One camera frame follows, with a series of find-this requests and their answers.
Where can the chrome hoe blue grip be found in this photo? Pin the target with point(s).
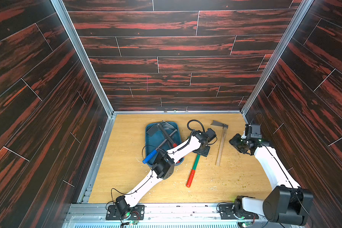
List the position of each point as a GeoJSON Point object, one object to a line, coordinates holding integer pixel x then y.
{"type": "Point", "coordinates": [156, 143]}

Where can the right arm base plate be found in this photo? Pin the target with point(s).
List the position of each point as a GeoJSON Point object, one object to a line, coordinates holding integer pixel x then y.
{"type": "Point", "coordinates": [230, 211]}

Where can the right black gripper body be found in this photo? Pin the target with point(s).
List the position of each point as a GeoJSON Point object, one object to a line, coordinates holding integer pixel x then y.
{"type": "Point", "coordinates": [238, 143]}

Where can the teal plastic storage tray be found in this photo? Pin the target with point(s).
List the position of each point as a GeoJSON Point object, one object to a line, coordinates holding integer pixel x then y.
{"type": "Point", "coordinates": [159, 139]}

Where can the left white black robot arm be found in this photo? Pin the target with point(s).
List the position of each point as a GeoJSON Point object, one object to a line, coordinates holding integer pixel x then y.
{"type": "Point", "coordinates": [163, 168]}

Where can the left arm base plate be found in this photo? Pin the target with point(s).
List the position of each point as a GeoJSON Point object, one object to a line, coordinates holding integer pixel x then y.
{"type": "Point", "coordinates": [134, 213]}

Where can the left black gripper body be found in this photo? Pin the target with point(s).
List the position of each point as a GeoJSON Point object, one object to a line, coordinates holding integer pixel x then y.
{"type": "Point", "coordinates": [204, 151]}

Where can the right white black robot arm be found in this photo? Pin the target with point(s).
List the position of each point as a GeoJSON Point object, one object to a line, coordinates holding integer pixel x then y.
{"type": "Point", "coordinates": [288, 202]}

